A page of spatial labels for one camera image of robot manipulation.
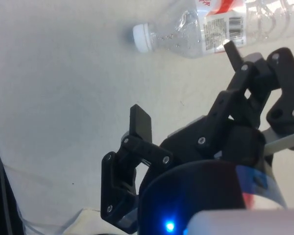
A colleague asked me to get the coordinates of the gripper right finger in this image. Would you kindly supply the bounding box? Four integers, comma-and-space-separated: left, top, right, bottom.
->
196, 41, 294, 153

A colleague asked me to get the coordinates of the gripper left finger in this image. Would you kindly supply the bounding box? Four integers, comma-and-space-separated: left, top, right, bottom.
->
100, 104, 174, 233

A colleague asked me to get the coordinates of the clear plastic bottle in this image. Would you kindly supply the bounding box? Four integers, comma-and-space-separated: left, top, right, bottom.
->
131, 0, 294, 59

